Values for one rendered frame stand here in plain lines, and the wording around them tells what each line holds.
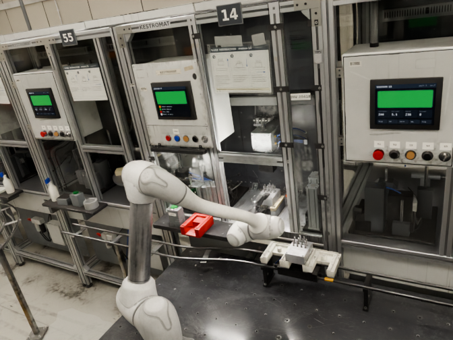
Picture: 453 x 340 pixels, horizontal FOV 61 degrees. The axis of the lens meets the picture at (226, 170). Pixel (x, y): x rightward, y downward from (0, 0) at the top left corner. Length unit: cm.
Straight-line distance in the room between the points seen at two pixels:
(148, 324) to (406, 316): 112
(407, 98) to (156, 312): 130
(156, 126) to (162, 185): 73
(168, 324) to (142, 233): 40
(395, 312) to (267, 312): 58
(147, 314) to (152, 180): 57
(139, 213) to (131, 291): 36
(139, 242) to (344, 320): 99
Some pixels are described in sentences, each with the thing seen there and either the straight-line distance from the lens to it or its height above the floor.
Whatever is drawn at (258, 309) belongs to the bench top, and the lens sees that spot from 199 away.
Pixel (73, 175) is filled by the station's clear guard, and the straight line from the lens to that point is 299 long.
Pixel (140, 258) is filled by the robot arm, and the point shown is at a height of 109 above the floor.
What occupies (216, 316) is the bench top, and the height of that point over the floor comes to 68.
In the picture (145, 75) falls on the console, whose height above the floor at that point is 177.
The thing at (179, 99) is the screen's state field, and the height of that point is 164.
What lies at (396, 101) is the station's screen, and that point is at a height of 162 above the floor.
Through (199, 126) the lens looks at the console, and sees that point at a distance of 203.
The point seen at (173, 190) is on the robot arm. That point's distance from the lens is 155.
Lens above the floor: 206
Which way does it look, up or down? 23 degrees down
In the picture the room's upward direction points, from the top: 9 degrees counter-clockwise
